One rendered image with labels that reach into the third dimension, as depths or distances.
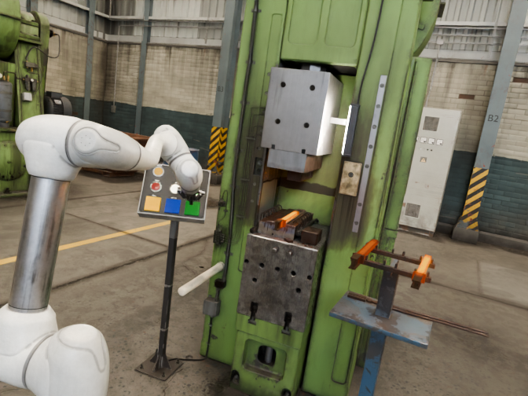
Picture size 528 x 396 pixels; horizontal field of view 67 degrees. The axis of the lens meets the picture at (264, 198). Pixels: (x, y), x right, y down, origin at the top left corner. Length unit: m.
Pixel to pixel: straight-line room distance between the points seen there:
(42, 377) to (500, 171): 7.32
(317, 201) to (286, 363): 0.96
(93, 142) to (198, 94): 8.65
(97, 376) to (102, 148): 0.60
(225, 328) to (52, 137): 1.71
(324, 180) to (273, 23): 0.94
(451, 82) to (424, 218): 2.41
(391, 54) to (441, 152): 5.12
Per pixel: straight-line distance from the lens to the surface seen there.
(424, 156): 7.19
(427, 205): 7.24
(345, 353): 2.42
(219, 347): 2.66
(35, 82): 6.66
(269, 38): 2.29
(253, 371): 2.40
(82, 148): 1.12
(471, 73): 7.90
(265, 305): 2.18
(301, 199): 2.54
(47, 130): 1.23
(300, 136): 2.02
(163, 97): 10.34
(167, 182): 2.16
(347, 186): 2.11
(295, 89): 2.05
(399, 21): 2.19
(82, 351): 1.20
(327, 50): 2.19
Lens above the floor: 1.49
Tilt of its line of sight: 11 degrees down
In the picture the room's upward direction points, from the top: 8 degrees clockwise
